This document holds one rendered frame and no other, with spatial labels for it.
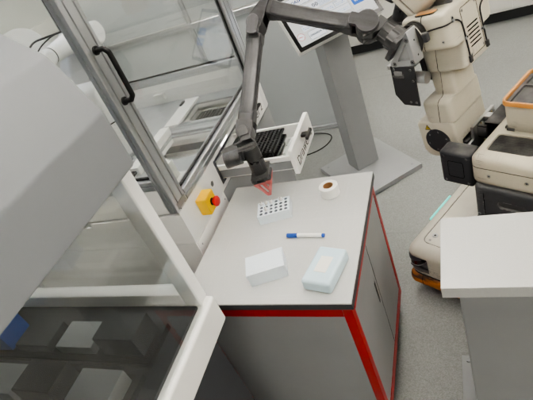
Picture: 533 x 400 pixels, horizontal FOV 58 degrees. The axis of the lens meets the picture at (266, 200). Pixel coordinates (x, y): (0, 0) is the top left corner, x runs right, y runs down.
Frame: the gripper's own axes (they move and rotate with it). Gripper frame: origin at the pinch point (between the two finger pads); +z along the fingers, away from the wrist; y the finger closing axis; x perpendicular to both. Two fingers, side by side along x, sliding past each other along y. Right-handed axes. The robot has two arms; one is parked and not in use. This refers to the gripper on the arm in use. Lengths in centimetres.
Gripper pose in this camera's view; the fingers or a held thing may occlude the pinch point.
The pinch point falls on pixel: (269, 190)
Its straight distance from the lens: 173.1
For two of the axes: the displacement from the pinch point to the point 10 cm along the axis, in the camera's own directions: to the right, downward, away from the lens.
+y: -0.5, 6.0, -8.0
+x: 9.3, -2.5, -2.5
